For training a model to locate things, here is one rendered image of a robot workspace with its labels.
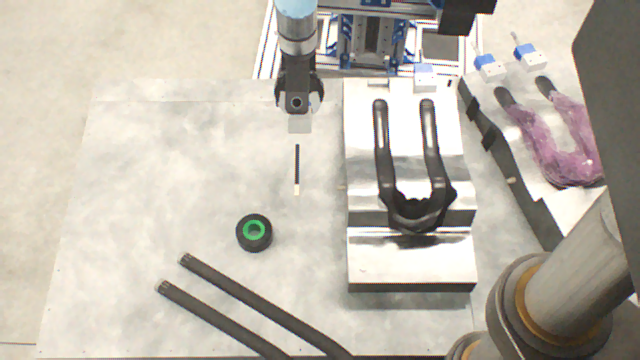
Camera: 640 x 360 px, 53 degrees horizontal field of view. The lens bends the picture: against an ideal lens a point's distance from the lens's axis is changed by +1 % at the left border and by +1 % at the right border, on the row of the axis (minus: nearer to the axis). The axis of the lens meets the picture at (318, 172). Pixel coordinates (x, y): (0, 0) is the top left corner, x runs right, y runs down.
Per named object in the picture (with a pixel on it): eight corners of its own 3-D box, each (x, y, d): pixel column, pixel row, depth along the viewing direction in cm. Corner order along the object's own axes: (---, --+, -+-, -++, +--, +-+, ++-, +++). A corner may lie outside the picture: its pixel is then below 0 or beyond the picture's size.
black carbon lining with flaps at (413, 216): (369, 103, 149) (372, 78, 141) (437, 103, 149) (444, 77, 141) (376, 238, 131) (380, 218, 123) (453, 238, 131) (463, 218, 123)
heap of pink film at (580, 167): (495, 107, 149) (503, 86, 143) (563, 88, 152) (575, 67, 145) (547, 200, 137) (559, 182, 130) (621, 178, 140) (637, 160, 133)
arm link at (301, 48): (317, 42, 116) (272, 42, 116) (317, 59, 120) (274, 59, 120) (317, 11, 119) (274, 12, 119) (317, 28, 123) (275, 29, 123)
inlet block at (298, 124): (290, 86, 147) (289, 71, 142) (311, 86, 147) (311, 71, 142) (289, 133, 140) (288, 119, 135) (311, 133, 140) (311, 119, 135)
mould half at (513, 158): (456, 88, 160) (465, 59, 150) (550, 63, 163) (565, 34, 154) (552, 266, 136) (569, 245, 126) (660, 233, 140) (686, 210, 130)
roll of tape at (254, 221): (229, 240, 139) (227, 233, 136) (252, 213, 142) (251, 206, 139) (258, 260, 136) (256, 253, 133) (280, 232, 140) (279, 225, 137)
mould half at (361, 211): (342, 100, 158) (344, 65, 146) (446, 99, 158) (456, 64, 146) (347, 292, 133) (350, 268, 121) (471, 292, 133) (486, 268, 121)
